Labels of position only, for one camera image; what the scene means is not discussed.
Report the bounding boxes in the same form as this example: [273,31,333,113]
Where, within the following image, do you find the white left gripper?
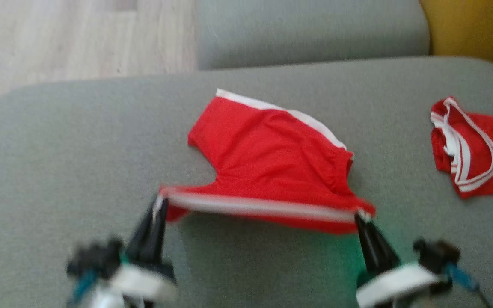
[109,197,179,308]

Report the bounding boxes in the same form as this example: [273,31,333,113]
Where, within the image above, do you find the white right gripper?
[353,214,440,308]

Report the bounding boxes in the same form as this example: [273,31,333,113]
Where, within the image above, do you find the red shorts with white trim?
[160,89,376,236]

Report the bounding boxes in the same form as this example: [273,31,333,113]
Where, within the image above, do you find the red white-sleeved jersey shirt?
[430,96,493,200]

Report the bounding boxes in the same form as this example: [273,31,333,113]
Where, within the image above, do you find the grey sofa seat cushion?
[0,56,493,308]

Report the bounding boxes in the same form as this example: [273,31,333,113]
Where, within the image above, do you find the grey sofa back cushion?
[195,0,430,70]

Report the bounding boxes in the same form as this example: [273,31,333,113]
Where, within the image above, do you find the large yellow cushion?
[420,0,493,82]

